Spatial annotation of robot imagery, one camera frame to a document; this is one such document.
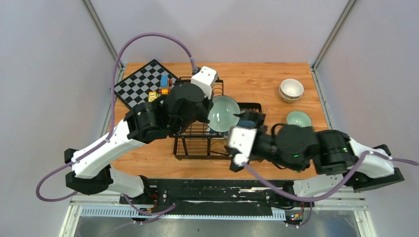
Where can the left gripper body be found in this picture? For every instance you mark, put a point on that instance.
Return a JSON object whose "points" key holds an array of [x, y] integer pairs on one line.
{"points": [[202, 113]]}

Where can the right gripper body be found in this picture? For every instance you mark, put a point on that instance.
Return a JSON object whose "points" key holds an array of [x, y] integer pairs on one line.
{"points": [[257, 119]]}

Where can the white green striped bowl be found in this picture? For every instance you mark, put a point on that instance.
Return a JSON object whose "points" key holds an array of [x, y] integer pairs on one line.
{"points": [[222, 116]]}

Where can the black wire dish rack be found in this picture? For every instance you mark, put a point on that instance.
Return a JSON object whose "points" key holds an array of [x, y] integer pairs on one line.
{"points": [[199, 142]]}

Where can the light green celadon bowl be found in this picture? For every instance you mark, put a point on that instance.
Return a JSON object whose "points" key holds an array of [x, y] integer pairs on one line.
{"points": [[298, 118]]}

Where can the cream white bowl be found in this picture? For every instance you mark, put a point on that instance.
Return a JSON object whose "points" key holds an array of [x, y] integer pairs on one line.
{"points": [[291, 90]]}

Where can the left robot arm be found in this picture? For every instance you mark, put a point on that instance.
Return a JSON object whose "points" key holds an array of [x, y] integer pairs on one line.
{"points": [[168, 115]]}

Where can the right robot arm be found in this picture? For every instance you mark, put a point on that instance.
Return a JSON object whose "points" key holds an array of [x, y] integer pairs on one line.
{"points": [[337, 158]]}

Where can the blue toy block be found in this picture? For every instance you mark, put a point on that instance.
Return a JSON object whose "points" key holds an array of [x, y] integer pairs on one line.
{"points": [[165, 85]]}

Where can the yellow toy block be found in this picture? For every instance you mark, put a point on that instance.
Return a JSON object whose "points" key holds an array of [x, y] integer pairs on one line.
{"points": [[153, 95]]}

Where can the checkered board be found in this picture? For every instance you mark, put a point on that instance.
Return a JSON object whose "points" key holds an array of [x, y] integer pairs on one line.
{"points": [[135, 88]]}

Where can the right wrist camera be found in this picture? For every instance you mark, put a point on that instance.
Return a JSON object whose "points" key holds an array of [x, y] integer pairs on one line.
{"points": [[241, 140]]}

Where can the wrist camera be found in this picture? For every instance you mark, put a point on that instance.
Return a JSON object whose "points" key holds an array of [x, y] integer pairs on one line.
{"points": [[241, 140], [205, 79]]}

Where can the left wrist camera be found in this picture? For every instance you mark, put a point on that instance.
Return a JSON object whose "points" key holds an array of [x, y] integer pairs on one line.
{"points": [[205, 79]]}

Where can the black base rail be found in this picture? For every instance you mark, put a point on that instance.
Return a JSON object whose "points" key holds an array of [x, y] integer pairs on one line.
{"points": [[212, 199]]}

